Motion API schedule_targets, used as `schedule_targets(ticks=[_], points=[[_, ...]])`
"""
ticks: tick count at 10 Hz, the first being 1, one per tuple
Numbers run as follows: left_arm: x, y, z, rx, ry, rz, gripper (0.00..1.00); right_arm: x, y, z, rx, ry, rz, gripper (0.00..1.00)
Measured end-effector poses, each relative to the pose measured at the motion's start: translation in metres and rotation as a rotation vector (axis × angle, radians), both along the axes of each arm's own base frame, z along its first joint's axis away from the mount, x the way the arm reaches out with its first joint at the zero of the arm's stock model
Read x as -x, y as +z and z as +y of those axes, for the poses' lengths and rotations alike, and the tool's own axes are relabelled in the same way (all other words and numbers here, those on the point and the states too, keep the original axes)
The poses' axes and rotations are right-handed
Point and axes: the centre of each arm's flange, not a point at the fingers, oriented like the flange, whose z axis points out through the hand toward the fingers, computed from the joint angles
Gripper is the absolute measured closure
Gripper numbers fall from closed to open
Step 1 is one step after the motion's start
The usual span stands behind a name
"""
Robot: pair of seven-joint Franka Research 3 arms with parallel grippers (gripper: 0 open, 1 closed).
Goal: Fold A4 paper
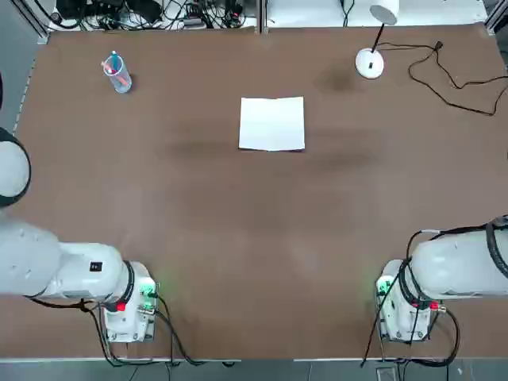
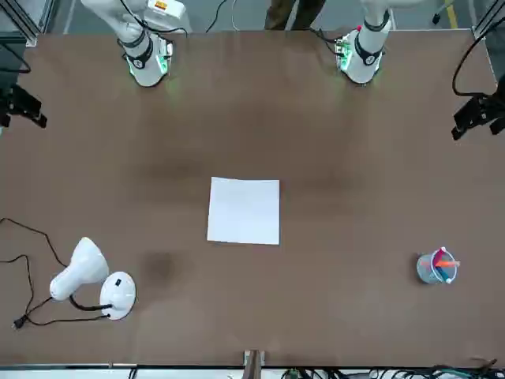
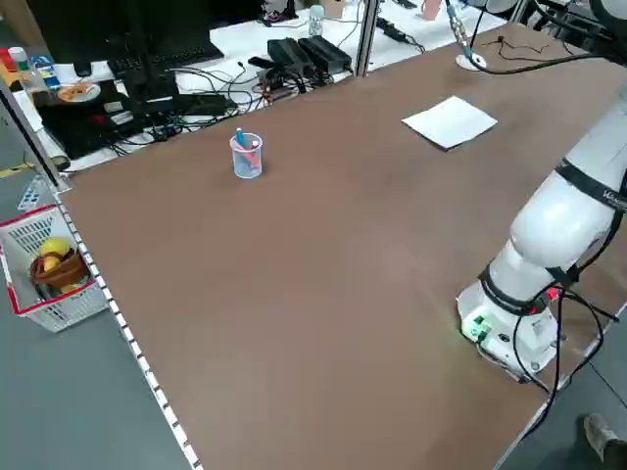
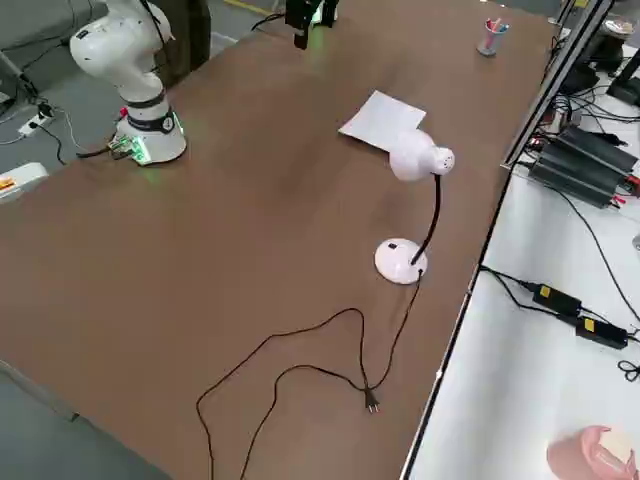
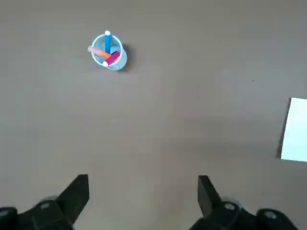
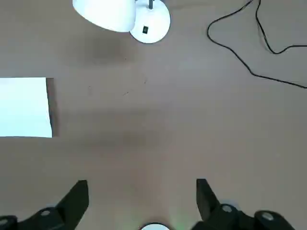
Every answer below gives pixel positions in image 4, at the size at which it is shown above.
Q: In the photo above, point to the white A4 paper sheet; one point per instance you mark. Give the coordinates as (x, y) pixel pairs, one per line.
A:
(380, 117)

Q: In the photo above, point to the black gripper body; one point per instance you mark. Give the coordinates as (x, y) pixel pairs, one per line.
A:
(298, 12)

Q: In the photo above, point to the long black power supply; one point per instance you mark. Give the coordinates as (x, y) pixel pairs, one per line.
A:
(575, 177)
(600, 150)

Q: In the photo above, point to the grey pen cup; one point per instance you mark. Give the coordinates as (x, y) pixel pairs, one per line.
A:
(490, 45)

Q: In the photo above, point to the black monitor stand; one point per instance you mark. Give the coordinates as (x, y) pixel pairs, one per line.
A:
(625, 85)

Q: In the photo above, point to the black adapter with yellow label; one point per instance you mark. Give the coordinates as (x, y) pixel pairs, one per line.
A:
(602, 334)
(557, 299)

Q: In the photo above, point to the pink plastic container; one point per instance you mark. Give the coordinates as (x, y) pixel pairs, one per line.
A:
(590, 455)

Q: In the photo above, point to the white box with orange label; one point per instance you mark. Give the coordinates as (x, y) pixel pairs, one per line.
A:
(22, 182)

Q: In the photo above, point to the aluminium frame rail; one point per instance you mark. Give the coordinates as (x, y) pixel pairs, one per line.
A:
(555, 85)

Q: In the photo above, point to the white power strip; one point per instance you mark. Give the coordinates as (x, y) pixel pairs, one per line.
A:
(36, 125)

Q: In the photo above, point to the dark brown panel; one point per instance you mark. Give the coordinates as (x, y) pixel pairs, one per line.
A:
(190, 40)

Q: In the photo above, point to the white desk lamp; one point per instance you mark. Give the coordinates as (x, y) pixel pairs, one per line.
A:
(415, 155)

